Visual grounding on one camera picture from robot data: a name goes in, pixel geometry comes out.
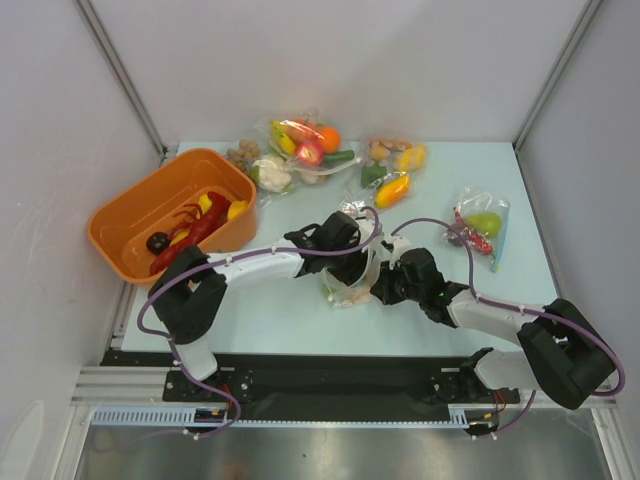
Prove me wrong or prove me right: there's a clear zip bag with lobster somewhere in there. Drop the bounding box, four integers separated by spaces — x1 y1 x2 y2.
321 200 383 308

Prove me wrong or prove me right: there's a red plastic lobster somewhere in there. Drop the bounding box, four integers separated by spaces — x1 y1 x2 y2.
149 191 231 275

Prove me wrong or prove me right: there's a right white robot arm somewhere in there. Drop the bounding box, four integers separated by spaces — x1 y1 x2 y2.
371 248 615 410

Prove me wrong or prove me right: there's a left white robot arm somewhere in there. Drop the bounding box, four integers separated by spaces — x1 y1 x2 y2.
137 207 381 400

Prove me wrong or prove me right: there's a fake orange yellow pepper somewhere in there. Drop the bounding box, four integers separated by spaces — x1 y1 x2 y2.
375 174 411 209

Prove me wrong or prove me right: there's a zip bag with pear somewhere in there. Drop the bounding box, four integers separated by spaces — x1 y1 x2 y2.
442 187 510 273

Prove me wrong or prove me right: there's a fake green pear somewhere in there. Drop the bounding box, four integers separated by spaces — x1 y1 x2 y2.
464 211 502 238

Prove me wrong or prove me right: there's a fake green bell pepper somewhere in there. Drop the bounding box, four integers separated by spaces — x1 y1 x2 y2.
360 162 388 189

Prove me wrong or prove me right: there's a zip bag with peppers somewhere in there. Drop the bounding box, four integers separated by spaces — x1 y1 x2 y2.
341 132 430 210

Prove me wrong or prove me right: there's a fake yellow bell pepper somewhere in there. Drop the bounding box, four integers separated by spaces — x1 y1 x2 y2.
395 145 429 172

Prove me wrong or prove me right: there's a fake green cucumber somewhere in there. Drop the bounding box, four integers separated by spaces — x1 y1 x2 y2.
323 149 355 164

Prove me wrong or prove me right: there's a fake red apple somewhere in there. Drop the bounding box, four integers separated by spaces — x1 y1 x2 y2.
294 140 324 168

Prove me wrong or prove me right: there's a zip bag with mixed fruit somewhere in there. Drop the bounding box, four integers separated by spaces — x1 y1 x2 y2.
256 109 361 185

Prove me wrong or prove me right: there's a fake yellow banana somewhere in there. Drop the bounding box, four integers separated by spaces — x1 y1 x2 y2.
270 120 296 156

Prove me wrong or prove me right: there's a fake yellow lemon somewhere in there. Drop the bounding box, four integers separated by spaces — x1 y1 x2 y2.
227 200 248 221

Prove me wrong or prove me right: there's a bag of fake nuts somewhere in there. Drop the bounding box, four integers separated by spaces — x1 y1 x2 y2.
226 139 261 174

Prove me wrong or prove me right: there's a fake dark plum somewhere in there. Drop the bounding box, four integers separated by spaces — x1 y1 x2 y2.
146 232 171 256

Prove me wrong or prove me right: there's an orange plastic bin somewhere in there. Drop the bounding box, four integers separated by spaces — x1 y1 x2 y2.
87 148 257 286

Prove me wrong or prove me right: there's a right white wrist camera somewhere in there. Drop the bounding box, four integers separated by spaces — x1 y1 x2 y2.
381 234 413 268

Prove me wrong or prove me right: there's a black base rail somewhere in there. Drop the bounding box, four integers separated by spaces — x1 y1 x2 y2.
99 351 521 424

